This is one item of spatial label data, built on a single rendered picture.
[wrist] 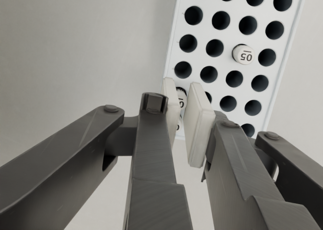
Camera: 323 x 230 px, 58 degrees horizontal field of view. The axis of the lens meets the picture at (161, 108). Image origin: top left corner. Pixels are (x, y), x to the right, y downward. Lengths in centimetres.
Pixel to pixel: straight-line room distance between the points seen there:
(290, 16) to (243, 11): 3
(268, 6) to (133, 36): 10
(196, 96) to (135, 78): 9
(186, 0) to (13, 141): 20
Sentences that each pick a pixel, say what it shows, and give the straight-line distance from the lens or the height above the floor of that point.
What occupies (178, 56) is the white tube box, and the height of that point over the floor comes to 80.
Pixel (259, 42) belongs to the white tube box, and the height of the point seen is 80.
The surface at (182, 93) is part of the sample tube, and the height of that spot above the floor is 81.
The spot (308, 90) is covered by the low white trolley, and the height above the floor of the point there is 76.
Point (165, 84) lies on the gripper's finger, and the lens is 18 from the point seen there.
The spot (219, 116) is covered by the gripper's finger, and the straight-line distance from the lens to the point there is 16.
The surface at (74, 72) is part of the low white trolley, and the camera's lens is 26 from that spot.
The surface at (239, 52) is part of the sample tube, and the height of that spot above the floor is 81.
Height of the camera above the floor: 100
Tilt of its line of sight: 73 degrees down
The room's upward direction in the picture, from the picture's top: 178 degrees counter-clockwise
